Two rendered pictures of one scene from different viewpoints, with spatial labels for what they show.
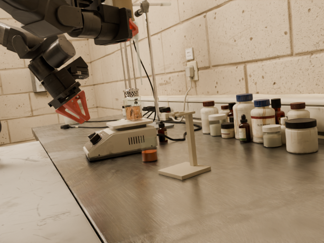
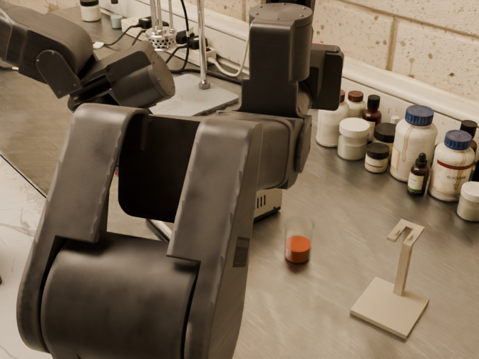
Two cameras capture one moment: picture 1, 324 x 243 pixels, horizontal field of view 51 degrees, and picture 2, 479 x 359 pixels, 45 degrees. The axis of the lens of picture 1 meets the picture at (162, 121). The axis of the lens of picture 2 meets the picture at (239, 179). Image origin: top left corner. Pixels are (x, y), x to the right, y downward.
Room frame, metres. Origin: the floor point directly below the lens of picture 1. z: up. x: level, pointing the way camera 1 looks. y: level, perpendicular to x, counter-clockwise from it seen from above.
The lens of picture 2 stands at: (0.22, 0.33, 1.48)
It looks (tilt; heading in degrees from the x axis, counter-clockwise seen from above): 33 degrees down; 342
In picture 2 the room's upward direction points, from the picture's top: 1 degrees counter-clockwise
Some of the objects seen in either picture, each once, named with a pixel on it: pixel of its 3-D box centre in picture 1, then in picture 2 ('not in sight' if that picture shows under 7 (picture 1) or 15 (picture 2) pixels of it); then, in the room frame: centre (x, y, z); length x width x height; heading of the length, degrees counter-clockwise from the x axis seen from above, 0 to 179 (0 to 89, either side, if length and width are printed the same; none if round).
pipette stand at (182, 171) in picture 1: (181, 142); (395, 273); (0.70, -0.03, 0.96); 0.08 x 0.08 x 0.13; 36
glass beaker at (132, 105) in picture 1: (132, 108); not in sight; (0.99, 0.08, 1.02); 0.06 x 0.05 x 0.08; 98
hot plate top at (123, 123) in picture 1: (128, 122); not in sight; (1.00, 0.10, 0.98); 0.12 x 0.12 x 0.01; 18
